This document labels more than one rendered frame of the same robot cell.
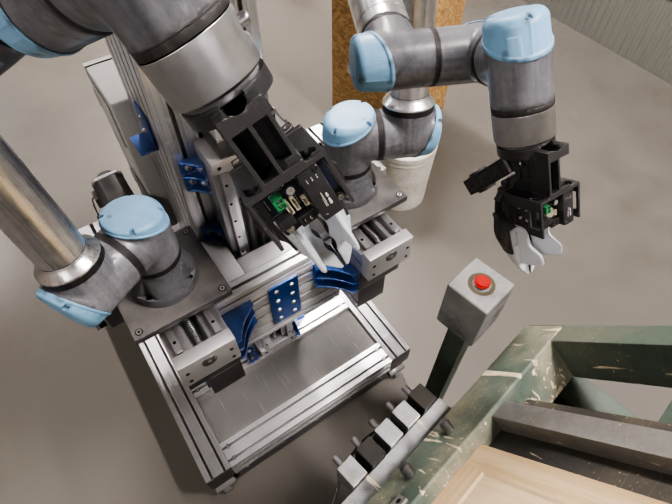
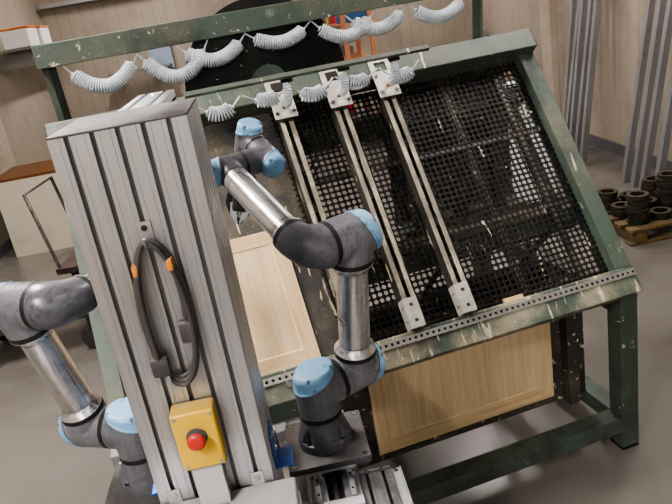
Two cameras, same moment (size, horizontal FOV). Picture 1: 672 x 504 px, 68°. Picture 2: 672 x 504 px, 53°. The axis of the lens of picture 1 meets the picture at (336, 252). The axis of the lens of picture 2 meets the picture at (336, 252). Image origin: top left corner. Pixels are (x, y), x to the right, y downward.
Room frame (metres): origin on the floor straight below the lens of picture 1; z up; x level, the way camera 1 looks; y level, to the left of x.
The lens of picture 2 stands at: (1.93, 1.29, 2.17)
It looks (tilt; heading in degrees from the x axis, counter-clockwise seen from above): 20 degrees down; 210
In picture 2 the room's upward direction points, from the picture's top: 10 degrees counter-clockwise
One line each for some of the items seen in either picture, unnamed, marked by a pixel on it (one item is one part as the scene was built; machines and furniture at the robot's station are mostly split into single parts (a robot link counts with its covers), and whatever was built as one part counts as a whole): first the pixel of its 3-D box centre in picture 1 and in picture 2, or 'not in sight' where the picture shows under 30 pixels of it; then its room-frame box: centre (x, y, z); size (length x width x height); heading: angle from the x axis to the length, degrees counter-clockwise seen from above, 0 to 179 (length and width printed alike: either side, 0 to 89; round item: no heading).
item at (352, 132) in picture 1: (350, 136); (131, 426); (0.89, -0.03, 1.20); 0.13 x 0.12 x 0.14; 99
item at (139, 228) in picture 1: (138, 234); (317, 386); (0.60, 0.39, 1.20); 0.13 x 0.12 x 0.14; 152
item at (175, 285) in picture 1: (157, 265); (322, 424); (0.61, 0.38, 1.09); 0.15 x 0.15 x 0.10
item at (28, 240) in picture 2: not in sight; (125, 189); (-3.86, -4.88, 0.46); 2.67 x 0.86 x 0.92; 124
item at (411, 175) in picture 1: (405, 158); not in sight; (1.85, -0.34, 0.24); 0.32 x 0.30 x 0.47; 124
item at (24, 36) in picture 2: not in sight; (20, 37); (-4.63, -6.82, 2.40); 0.46 x 0.38 x 0.26; 34
